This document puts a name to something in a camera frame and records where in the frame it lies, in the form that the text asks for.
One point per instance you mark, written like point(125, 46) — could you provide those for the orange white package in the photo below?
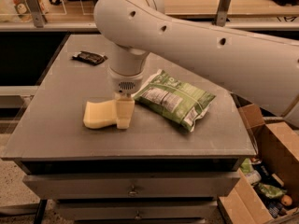
point(14, 11)

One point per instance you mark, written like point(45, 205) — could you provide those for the lower drawer with knob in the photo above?
point(136, 210)

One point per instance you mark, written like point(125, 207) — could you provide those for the black rxbar chocolate wrapper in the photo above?
point(89, 58)

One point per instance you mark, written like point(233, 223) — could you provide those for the upper drawer with knob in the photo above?
point(132, 185)

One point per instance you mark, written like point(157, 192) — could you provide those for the orange fruit in box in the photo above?
point(286, 200)

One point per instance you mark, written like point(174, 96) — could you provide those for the cardboard box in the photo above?
point(276, 164)

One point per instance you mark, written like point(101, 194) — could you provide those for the drawer with knob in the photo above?
point(132, 185)
point(136, 210)

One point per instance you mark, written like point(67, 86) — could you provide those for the left metal bracket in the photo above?
point(36, 12)

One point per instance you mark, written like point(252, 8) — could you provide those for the yellow sponge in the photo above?
point(99, 115)

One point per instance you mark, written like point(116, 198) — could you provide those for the green packet in box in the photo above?
point(269, 191)

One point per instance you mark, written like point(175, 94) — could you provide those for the right metal bracket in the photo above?
point(222, 11)

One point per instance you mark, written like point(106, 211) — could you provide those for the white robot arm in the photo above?
point(262, 69)

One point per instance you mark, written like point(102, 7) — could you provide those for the metal bracket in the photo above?
point(36, 12)
point(222, 11)

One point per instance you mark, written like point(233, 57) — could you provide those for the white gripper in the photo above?
point(125, 83)

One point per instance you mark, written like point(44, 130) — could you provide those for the grey drawer cabinet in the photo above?
point(51, 138)

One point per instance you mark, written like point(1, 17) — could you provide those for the green chip bag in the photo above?
point(173, 99)

